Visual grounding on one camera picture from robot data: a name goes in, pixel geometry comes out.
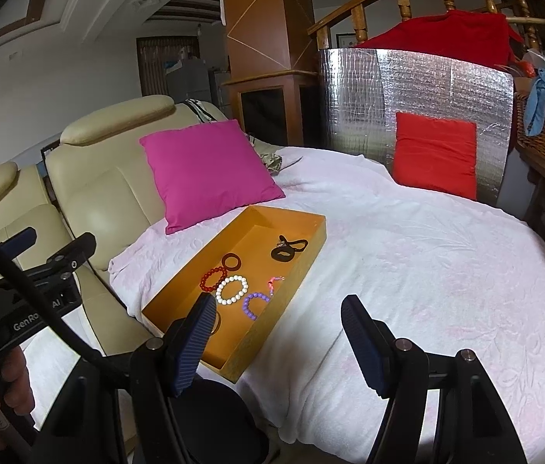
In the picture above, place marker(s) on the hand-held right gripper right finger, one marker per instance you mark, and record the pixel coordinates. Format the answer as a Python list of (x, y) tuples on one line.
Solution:
[(362, 343)]

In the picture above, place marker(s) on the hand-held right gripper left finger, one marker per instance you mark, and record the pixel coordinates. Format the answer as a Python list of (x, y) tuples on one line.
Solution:
[(195, 343)]

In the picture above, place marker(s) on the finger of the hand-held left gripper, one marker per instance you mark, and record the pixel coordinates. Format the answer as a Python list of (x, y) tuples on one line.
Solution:
[(69, 251), (11, 247)]

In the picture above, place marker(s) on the orange cardboard box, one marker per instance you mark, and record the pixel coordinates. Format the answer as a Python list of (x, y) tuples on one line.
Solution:
[(253, 237)]

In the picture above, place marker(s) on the beige leather sofa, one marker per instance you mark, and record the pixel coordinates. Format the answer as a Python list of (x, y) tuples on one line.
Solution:
[(93, 188)]

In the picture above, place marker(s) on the pink cushion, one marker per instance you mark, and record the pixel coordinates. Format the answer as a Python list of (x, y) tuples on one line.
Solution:
[(205, 174)]

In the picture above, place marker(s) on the small patterned cloth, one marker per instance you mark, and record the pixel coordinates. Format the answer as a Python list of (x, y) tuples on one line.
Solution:
[(270, 162)]

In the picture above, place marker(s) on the striped cloth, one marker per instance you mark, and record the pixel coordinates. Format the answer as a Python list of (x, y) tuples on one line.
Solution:
[(205, 109)]

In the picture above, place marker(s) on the dark lattice door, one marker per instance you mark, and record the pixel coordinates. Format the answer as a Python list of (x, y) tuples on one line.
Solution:
[(149, 67)]

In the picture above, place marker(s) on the red cushion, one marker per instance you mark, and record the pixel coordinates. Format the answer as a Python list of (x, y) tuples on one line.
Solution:
[(432, 154)]

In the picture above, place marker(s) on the silver foil panel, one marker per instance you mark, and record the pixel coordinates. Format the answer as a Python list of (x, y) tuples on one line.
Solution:
[(350, 106)]

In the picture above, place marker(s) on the wooden pillar cabinet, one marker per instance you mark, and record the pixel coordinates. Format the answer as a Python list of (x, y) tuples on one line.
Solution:
[(267, 9)]

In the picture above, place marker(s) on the wooden railing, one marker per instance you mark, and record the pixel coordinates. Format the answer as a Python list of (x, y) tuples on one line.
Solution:
[(359, 24)]

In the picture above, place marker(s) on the red cloth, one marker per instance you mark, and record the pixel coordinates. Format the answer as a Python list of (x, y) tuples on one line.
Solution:
[(446, 34)]

